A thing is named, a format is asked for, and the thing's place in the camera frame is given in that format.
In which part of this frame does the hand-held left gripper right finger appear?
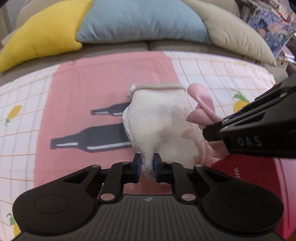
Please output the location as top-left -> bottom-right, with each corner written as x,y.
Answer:
153,153 -> 234,202

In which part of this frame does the blue pillow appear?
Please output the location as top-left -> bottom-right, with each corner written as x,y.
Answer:
75,0 -> 213,45

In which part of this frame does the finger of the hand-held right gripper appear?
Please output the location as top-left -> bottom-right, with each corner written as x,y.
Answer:
202,117 -> 234,142

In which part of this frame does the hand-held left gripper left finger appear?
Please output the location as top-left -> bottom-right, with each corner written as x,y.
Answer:
62,153 -> 142,201

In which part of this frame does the pink cloth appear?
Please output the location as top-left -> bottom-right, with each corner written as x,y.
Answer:
186,83 -> 230,163

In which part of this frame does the beige pillow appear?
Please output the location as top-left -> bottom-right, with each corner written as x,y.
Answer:
183,0 -> 278,67

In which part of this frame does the beige sofa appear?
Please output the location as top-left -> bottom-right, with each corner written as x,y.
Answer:
0,0 -> 288,80

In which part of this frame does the pink printed blanket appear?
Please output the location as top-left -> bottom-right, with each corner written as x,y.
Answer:
0,50 -> 290,240

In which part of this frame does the yellow pillow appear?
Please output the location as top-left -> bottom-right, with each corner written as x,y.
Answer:
0,0 -> 94,74

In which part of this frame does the blue patterned cushion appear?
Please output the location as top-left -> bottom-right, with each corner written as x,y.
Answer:
247,5 -> 295,60

